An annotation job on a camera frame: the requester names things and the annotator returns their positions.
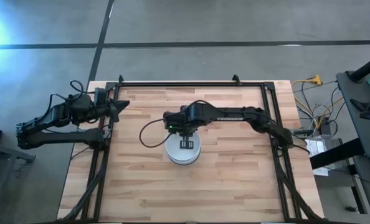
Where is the black left camera cable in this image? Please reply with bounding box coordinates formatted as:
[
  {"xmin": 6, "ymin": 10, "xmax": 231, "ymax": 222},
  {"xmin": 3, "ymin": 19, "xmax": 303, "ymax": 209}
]
[{"xmin": 49, "ymin": 80, "xmax": 95, "ymax": 108}]

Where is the small black base device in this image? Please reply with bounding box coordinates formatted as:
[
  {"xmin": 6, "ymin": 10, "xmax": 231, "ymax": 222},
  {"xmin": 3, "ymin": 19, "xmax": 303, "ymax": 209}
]
[{"xmin": 292, "ymin": 128, "xmax": 314, "ymax": 138}]

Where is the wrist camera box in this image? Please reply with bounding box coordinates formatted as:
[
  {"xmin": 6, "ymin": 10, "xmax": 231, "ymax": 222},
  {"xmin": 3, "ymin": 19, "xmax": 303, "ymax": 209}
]
[
  {"xmin": 163, "ymin": 111, "xmax": 186, "ymax": 131},
  {"xmin": 93, "ymin": 87, "xmax": 108, "ymax": 106}
]

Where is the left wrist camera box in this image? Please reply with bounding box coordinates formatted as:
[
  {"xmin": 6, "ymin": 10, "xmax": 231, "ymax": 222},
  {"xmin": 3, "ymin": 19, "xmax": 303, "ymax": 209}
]
[{"xmin": 93, "ymin": 87, "xmax": 108, "ymax": 106}]

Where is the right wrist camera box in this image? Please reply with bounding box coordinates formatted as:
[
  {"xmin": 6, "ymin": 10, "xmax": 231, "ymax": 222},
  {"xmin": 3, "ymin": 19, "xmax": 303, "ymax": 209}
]
[{"xmin": 163, "ymin": 111, "xmax": 186, "ymax": 131}]

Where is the grey bowl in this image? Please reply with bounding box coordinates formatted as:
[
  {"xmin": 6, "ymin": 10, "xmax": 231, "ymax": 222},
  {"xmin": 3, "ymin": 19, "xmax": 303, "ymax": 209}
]
[
  {"xmin": 165, "ymin": 136, "xmax": 202, "ymax": 164},
  {"xmin": 167, "ymin": 139, "xmax": 201, "ymax": 166},
  {"xmin": 164, "ymin": 131, "xmax": 202, "ymax": 160}
]

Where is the black desk beam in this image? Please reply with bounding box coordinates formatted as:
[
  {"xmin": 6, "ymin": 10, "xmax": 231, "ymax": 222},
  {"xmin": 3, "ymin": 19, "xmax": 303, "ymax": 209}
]
[{"xmin": 309, "ymin": 138, "xmax": 366, "ymax": 170}]

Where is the black camera cable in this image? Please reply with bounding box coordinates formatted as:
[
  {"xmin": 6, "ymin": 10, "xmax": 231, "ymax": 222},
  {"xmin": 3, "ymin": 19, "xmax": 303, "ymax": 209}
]
[
  {"xmin": 138, "ymin": 118, "xmax": 174, "ymax": 149},
  {"xmin": 49, "ymin": 80, "xmax": 95, "ymax": 108}
]

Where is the grey side desk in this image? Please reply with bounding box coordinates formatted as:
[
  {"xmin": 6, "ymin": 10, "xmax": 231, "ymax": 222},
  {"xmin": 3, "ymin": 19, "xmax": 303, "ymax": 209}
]
[{"xmin": 335, "ymin": 70, "xmax": 370, "ymax": 224}]

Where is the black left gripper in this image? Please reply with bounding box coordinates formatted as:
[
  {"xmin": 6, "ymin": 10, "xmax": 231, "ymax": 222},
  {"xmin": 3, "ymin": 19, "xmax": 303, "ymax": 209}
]
[{"xmin": 105, "ymin": 98, "xmax": 131, "ymax": 123}]

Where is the black right camera cable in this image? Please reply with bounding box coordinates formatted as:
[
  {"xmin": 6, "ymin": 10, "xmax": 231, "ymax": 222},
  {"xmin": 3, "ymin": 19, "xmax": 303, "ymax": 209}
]
[{"xmin": 138, "ymin": 118, "xmax": 174, "ymax": 149}]

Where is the white plastic sheet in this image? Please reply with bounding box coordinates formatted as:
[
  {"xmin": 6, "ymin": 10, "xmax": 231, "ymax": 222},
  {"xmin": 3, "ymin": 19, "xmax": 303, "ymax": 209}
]
[{"xmin": 304, "ymin": 134, "xmax": 342, "ymax": 177}]

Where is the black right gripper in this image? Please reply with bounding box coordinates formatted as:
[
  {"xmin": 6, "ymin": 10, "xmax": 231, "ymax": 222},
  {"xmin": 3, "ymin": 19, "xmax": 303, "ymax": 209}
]
[{"xmin": 169, "ymin": 119, "xmax": 202, "ymax": 150}]

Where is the yellow power cord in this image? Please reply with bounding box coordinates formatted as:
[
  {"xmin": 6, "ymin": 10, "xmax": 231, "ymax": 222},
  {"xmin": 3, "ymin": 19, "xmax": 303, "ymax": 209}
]
[{"xmin": 291, "ymin": 74, "xmax": 345, "ymax": 129}]

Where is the black table frame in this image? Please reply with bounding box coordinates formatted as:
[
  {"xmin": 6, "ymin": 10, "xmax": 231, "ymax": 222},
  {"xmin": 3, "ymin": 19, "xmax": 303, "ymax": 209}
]
[{"xmin": 56, "ymin": 73, "xmax": 326, "ymax": 224}]

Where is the black diagonal pole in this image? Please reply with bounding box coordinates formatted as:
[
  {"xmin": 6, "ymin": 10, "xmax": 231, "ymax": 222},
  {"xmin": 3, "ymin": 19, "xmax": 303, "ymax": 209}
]
[{"xmin": 349, "ymin": 50, "xmax": 370, "ymax": 83}]

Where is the black floor cable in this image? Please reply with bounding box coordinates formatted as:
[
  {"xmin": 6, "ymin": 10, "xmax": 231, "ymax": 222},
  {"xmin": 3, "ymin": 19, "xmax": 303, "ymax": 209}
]
[{"xmin": 296, "ymin": 80, "xmax": 341, "ymax": 132}]

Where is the grey side stand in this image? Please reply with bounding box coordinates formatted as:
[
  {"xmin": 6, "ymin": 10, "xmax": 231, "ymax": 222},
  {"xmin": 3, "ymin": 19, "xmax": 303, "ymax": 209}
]
[{"xmin": 0, "ymin": 139, "xmax": 37, "ymax": 224}]

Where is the black power adapter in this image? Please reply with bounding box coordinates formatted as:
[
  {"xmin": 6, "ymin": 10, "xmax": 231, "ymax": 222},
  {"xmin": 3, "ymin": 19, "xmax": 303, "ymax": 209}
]
[{"xmin": 320, "ymin": 122, "xmax": 333, "ymax": 135}]

